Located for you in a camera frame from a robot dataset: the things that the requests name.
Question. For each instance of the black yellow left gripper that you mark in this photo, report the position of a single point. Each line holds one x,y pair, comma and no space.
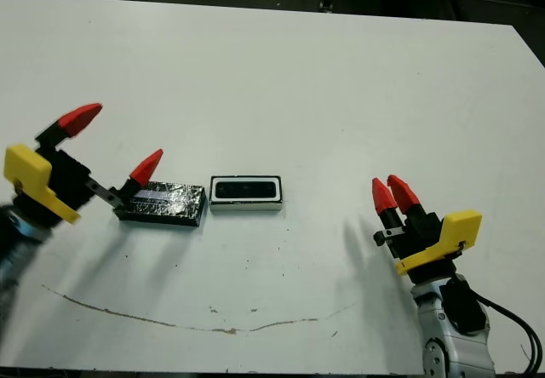
30,169

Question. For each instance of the white camera box base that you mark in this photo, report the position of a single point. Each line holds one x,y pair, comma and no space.
247,207

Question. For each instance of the black glossy box lid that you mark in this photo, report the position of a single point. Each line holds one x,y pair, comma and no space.
179,205

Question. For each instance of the black bar-shaped camera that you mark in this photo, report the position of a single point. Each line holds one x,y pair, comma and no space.
244,188

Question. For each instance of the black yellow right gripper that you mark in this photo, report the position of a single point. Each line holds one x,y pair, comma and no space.
460,229

